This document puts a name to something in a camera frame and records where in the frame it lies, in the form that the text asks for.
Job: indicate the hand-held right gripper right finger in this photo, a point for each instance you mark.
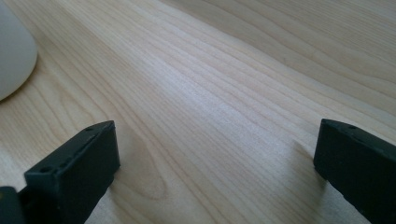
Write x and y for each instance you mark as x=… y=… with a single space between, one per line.
x=361 y=168

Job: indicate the white cup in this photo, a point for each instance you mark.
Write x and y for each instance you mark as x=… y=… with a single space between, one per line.
x=12 y=46

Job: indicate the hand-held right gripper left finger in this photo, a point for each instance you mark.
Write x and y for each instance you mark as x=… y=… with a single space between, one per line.
x=71 y=174

